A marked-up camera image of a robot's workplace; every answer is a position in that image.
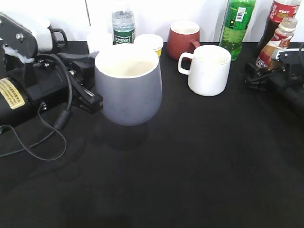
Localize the black cable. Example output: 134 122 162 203
0 54 73 162

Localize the white mug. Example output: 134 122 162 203
177 45 232 96

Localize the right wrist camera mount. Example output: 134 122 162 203
271 43 304 66

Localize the white carton box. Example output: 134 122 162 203
87 33 113 54

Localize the black mug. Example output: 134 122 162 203
48 23 68 50

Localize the green sprite bottle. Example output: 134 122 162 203
219 0 256 61

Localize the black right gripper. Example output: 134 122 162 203
244 62 304 116

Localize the cola bottle red label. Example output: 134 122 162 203
256 0 301 59

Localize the grey mug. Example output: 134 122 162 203
95 44 162 126

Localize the brown coffee drink bottle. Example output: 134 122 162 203
256 17 297 71

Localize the yellow paper cup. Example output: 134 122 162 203
134 34 164 57

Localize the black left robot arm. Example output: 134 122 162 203
0 53 103 130

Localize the red mug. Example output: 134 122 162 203
167 20 200 61

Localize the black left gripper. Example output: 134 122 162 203
22 53 103 114

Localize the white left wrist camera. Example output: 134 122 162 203
0 11 53 63

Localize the clear water bottle green label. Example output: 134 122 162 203
112 9 135 44

